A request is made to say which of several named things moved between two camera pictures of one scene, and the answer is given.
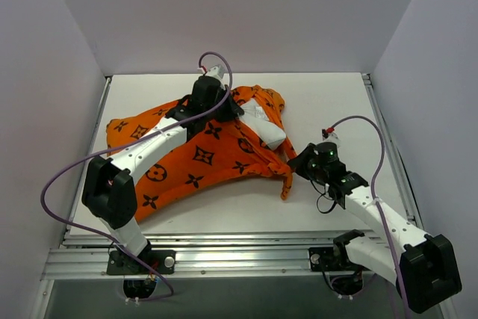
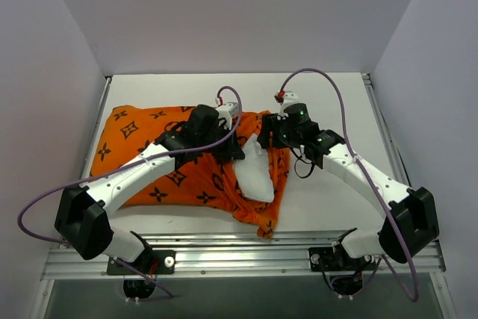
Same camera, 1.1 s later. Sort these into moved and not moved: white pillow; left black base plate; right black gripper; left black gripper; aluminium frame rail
Moved: white pillow; right black gripper; left black gripper
Not moved: aluminium frame rail; left black base plate
